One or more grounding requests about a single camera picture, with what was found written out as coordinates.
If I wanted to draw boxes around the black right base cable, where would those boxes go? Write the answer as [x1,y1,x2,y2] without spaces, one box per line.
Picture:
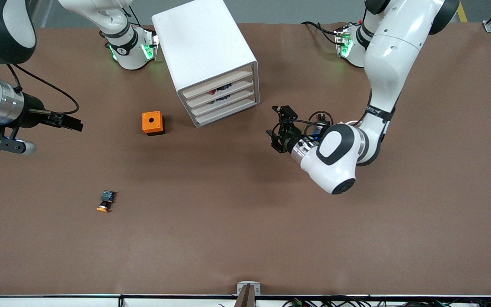
[118,0,142,27]

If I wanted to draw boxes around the brown table cover mat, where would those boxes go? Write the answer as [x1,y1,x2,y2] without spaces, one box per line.
[0,22,491,296]

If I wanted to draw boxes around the tangled black cables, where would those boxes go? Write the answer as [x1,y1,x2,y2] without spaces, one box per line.
[218,296,491,307]

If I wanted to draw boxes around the white table edge rail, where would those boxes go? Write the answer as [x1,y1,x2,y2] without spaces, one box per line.
[0,294,491,307]

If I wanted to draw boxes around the yellow mushroom push button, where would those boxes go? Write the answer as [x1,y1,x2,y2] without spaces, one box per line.
[96,190,117,213]

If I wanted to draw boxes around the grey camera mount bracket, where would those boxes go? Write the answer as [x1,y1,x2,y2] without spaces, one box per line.
[236,281,262,307]

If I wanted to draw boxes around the white plastic drawer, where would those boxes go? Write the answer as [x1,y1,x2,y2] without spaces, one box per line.
[190,88,256,117]
[185,79,255,108]
[181,68,254,99]
[194,97,257,125]

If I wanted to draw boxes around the white drawer cabinet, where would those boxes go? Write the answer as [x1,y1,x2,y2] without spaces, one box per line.
[151,0,260,128]

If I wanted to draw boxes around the black base cable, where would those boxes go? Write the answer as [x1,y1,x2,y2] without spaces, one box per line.
[300,20,341,46]
[118,0,142,27]

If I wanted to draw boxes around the orange box with hole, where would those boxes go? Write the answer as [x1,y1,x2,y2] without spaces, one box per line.
[142,111,165,136]

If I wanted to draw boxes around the black left base cable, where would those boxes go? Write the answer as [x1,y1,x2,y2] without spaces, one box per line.
[300,20,341,46]

